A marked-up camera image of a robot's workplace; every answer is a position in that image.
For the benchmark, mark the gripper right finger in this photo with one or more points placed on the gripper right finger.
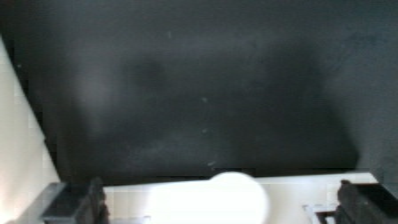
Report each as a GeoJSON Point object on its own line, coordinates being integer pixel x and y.
{"type": "Point", "coordinates": [368, 204]}

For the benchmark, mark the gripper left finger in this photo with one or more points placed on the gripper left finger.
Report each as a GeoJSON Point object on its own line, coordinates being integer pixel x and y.
{"type": "Point", "coordinates": [78, 206]}

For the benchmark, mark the white front drawer box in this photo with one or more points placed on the white front drawer box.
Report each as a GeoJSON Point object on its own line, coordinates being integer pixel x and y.
{"type": "Point", "coordinates": [233, 199]}

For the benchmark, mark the white U-shaped border fence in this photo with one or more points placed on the white U-shaped border fence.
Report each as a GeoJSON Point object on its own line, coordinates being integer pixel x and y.
{"type": "Point", "coordinates": [26, 170]}

